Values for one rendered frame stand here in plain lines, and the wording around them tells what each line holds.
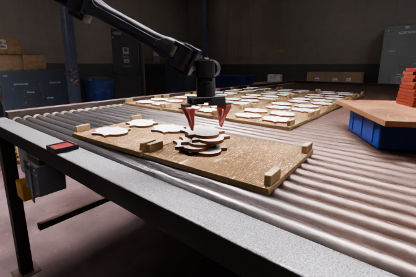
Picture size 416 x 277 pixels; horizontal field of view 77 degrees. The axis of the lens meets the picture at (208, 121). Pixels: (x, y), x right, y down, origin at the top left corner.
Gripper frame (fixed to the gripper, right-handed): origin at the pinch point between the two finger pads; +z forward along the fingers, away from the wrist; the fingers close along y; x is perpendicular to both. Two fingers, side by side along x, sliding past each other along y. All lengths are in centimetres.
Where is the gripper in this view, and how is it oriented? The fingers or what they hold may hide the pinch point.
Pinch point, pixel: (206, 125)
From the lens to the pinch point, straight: 80.7
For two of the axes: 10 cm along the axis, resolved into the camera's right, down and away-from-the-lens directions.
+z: 0.2, 9.8, 2.0
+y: -9.1, 1.0, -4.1
